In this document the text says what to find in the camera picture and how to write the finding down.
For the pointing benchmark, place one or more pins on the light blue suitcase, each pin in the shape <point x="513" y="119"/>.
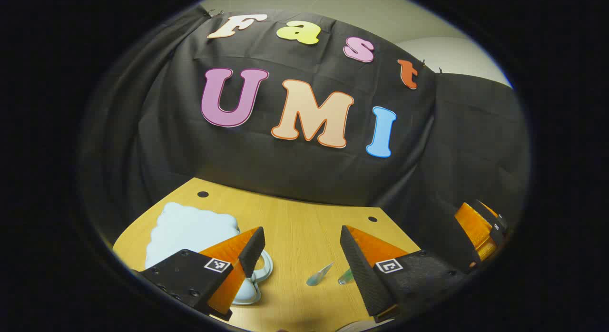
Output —
<point x="190" y="227"/>

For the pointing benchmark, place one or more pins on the white paper sheet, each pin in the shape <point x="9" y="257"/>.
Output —
<point x="366" y="327"/>

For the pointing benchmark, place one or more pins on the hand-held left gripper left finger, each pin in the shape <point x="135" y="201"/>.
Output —
<point x="252" y="251"/>

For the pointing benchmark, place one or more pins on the black backdrop cloth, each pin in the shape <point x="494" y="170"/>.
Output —
<point x="309" y="170"/>

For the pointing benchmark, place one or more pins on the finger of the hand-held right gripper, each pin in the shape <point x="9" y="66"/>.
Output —
<point x="473" y="227"/>

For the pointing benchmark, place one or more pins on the teal skin care tube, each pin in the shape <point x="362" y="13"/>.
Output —
<point x="346" y="276"/>

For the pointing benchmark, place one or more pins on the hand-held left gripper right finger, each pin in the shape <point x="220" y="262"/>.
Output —
<point x="361" y="270"/>

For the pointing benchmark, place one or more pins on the clear grey skin care tube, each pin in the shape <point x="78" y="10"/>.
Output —
<point x="319" y="275"/>

